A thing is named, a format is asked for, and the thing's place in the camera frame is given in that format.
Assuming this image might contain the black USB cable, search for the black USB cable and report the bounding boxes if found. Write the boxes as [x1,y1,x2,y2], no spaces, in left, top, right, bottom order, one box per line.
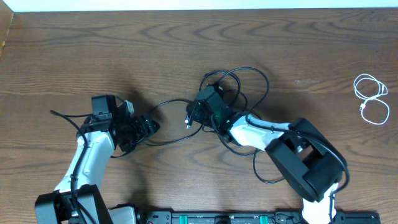
[136,70,287,184]

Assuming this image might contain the white USB cable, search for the white USB cable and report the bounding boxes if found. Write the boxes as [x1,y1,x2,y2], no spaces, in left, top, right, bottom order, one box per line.
[353,73,391,126]

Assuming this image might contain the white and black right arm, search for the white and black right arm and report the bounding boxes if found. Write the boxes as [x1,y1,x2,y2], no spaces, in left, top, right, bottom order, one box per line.
[186,100,349,223]

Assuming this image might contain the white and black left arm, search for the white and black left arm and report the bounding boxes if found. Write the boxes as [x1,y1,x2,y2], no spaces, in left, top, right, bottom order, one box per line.
[35,114,160,224]

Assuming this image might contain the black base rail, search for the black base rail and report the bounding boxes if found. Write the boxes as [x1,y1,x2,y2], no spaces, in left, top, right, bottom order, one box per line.
[108,203,382,224]

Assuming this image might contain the black left camera cable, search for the black left camera cable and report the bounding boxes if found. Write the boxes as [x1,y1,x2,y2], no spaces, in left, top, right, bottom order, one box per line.
[49,96,131,224]

